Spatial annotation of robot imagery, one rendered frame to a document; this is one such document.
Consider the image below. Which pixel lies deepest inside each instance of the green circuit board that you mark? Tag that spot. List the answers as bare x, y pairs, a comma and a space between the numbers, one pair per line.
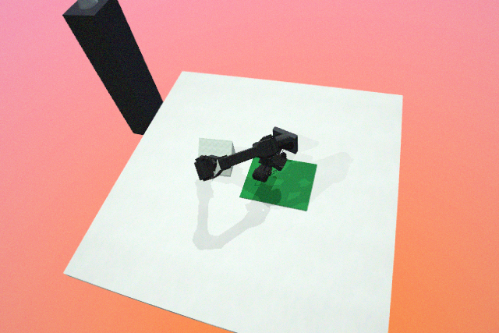
291, 187

